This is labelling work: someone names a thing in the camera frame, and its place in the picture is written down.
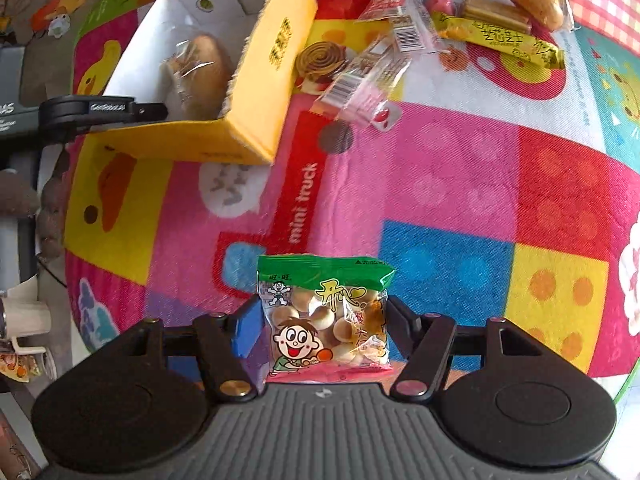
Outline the yellow cardboard box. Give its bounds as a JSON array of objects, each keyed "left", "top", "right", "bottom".
[{"left": 72, "top": 0, "right": 319, "bottom": 166}]

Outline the green ball cookie packet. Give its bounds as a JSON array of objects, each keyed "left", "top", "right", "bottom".
[{"left": 256, "top": 254, "right": 397, "bottom": 385}]

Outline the brown spiral snack packet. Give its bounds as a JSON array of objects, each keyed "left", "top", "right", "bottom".
[{"left": 294, "top": 41, "right": 351, "bottom": 83}]

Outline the white mug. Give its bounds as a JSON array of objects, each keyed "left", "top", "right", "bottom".
[{"left": 0, "top": 300, "right": 53, "bottom": 341}]

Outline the clear barcoded snack packet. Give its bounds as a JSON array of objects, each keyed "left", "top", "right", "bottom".
[{"left": 312, "top": 35, "right": 413, "bottom": 111}]

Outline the white printed cup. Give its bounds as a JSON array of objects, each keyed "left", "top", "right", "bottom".
[{"left": 0, "top": 337, "right": 58, "bottom": 386}]

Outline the colourful printed play mat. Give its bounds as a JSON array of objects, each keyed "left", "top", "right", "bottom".
[{"left": 62, "top": 0, "right": 640, "bottom": 401}]

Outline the biscuit stick packet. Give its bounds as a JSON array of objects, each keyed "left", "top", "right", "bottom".
[{"left": 460, "top": 0, "right": 533, "bottom": 33}]

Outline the orange plush toy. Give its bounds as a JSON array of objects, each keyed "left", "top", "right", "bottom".
[{"left": 30, "top": 0, "right": 91, "bottom": 28}]

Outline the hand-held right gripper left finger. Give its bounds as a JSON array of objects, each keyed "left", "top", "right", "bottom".
[{"left": 117, "top": 295, "right": 263, "bottom": 404}]

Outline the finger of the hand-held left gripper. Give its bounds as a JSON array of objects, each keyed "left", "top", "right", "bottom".
[{"left": 39, "top": 96, "right": 169, "bottom": 144}]

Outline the pink white snack packet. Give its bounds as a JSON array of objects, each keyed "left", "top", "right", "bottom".
[{"left": 335, "top": 80, "right": 403, "bottom": 133}]

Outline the yellow snack bar packet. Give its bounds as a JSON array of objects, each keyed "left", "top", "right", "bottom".
[{"left": 430, "top": 10, "right": 566, "bottom": 71}]

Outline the grey sofa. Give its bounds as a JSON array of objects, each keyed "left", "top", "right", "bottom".
[{"left": 0, "top": 0, "right": 133, "bottom": 48}]

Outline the round bread packet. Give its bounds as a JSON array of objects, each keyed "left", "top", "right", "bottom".
[{"left": 160, "top": 34, "right": 233, "bottom": 120}]

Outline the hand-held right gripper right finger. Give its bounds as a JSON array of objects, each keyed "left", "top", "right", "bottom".
[{"left": 385, "top": 294, "right": 576, "bottom": 404}]

